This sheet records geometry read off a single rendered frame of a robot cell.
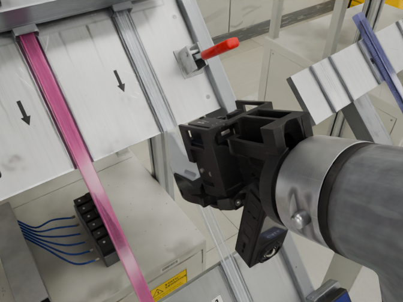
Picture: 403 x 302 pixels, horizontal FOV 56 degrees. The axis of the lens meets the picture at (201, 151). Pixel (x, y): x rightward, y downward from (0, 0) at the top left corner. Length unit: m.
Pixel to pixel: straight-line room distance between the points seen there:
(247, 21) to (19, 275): 2.50
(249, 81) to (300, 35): 0.91
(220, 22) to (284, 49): 1.32
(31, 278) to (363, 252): 0.63
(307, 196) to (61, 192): 0.76
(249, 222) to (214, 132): 0.09
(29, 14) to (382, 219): 0.35
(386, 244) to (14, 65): 0.38
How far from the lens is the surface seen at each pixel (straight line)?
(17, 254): 0.81
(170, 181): 0.94
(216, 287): 0.50
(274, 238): 0.37
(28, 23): 0.44
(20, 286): 0.77
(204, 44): 0.50
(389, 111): 1.31
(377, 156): 0.23
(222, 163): 0.31
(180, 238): 0.81
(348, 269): 0.86
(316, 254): 1.59
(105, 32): 0.47
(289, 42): 1.56
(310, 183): 0.24
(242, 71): 2.59
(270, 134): 0.27
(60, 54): 0.46
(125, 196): 0.90
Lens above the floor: 1.28
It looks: 42 degrees down
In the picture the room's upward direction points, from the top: straight up
